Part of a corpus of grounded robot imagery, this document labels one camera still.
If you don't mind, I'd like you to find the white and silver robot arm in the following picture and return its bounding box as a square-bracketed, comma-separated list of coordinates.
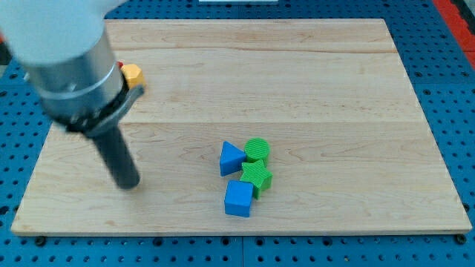
[1, 0, 142, 137]

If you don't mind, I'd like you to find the green star block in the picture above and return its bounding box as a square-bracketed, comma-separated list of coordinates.
[240, 159, 273, 200]

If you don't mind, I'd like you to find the wooden board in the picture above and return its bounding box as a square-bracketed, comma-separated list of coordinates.
[11, 19, 472, 237]

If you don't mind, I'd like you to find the green cylinder block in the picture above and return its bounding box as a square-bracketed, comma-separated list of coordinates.
[244, 137, 270, 166]

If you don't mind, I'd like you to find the blue triangle block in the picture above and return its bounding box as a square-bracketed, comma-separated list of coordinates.
[219, 141, 246, 177]

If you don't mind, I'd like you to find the blue cube block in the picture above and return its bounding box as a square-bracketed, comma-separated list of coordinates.
[224, 180, 253, 217]

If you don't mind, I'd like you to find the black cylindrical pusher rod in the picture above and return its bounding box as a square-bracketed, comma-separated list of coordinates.
[92, 126, 140, 190]

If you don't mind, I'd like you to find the yellow hexagon block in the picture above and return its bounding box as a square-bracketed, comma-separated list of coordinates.
[121, 64, 146, 88]

